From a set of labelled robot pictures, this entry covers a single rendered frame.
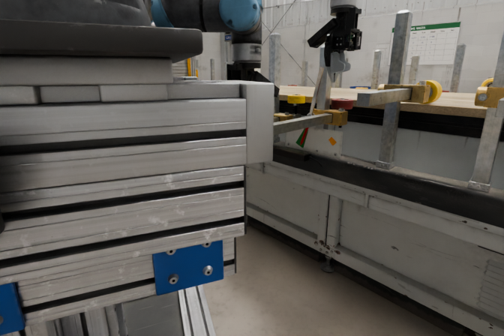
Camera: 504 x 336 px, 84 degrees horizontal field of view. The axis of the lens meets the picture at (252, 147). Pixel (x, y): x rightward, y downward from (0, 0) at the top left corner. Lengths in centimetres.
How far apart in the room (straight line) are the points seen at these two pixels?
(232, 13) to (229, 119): 33
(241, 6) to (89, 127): 39
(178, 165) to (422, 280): 127
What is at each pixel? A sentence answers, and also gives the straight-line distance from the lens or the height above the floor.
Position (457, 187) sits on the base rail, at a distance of 96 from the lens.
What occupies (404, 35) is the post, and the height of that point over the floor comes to 111.
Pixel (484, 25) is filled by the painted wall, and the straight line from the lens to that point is 819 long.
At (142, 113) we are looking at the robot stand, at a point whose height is 97.
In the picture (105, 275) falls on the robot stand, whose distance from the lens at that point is 41.
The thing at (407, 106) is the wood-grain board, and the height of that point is 89.
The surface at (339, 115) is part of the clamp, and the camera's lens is 105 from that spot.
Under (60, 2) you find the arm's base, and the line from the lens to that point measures 29.
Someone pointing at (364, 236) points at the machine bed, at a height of 27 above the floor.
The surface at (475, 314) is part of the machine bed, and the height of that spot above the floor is 17.
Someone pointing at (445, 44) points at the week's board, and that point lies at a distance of 819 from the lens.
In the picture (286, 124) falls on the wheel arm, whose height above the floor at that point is 86.
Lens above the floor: 101
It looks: 15 degrees down
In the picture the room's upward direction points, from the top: straight up
